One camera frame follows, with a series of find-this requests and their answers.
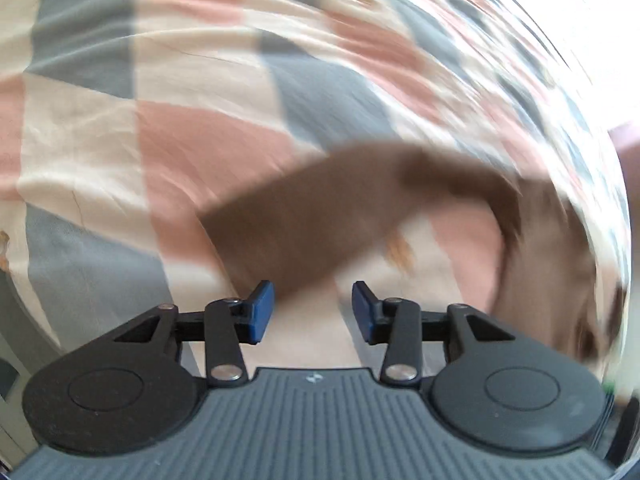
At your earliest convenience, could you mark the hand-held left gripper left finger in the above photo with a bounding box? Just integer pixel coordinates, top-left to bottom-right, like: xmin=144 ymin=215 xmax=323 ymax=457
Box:
xmin=114 ymin=280 xmax=276 ymax=388

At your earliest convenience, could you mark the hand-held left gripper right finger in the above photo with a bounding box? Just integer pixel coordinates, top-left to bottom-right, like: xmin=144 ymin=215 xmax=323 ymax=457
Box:
xmin=351 ymin=280 xmax=517 ymax=388

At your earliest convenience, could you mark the brown garment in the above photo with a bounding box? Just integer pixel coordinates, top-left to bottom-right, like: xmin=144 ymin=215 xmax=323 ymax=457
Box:
xmin=197 ymin=141 xmax=629 ymax=367

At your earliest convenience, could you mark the checkered bear print bedsheet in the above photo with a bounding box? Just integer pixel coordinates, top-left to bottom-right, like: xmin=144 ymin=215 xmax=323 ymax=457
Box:
xmin=0 ymin=0 xmax=632 ymax=376

